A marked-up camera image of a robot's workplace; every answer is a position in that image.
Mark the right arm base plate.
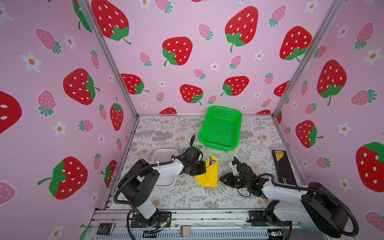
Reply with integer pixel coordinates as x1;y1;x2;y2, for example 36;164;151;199
247;211;289;227

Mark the small pink block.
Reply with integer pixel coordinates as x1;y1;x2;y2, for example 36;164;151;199
180;226;191;238

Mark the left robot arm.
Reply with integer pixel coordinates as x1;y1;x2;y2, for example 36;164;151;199
113;146;207;220

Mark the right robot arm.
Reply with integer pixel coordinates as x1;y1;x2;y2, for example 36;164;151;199
219;158;360;238

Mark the yellow paper napkin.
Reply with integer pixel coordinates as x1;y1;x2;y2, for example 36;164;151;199
195;155;220;188

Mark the aluminium rail frame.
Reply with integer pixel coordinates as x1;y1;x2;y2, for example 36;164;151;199
82;209;328;240

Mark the white rectangular tray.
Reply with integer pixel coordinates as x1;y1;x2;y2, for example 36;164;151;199
152;149;183;188

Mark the green plastic basket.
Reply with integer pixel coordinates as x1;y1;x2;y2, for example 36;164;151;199
199;106;243;152

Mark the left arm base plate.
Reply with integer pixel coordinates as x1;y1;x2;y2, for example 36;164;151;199
127;211;172;228

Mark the small black card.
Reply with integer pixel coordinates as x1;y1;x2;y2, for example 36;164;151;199
97;223;115;235

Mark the black box yellow label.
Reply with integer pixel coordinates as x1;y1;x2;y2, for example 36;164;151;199
272;150;297;185

